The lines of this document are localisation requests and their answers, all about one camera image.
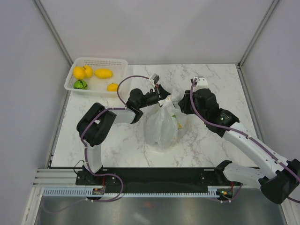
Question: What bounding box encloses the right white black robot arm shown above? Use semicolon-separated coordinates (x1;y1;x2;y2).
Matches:
179;88;300;204

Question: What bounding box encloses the green black-striped fake fruit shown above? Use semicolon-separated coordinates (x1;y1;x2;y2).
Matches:
73;80;88;90

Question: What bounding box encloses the white slotted cable duct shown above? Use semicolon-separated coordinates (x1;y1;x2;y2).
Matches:
42;186;221;198

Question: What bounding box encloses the white plastic fruit basket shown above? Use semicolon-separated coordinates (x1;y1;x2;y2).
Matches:
64;57;128;97

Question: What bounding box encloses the aluminium frame post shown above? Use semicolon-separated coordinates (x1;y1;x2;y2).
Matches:
236;0;281;70
32;0;73;66

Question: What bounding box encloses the white lemon-print plastic bag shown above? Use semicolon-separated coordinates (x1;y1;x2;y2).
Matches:
144;87;188;152

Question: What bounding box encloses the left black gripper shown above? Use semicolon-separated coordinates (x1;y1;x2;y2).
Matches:
138;85;180;109

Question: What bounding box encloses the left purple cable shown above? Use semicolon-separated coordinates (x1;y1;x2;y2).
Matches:
80;75;152;175

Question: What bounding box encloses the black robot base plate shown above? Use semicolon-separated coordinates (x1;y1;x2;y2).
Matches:
75;167;232;193

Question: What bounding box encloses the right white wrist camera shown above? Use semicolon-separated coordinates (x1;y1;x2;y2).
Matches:
191;76;209;91

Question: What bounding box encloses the large yellow fake lemon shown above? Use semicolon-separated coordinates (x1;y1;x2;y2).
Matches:
73;67;85;80

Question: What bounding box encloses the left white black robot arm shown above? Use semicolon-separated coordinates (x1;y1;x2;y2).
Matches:
76;84;170;185

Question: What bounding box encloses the small yellow fake lemon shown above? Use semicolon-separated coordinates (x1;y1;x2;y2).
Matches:
83;65;93;78

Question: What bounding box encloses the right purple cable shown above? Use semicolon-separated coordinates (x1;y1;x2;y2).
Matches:
189;78;300;202

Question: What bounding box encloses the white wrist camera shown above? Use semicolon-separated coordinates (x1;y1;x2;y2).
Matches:
191;76;209;91
149;74;160;87

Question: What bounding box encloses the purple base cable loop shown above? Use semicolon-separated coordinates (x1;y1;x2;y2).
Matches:
88;172;127;203

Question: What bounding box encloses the right aluminium frame post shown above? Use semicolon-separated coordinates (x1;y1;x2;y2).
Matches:
236;0;281;70

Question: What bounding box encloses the left aluminium frame post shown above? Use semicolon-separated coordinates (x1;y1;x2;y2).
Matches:
32;0;73;66

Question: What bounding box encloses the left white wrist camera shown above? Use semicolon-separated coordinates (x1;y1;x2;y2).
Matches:
149;74;160;87

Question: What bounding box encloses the yellow fake mango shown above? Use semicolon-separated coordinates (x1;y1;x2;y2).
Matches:
94;68;113;79

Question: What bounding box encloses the small yellow fake citrus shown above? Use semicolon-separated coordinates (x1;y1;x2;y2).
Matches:
107;83;118;92

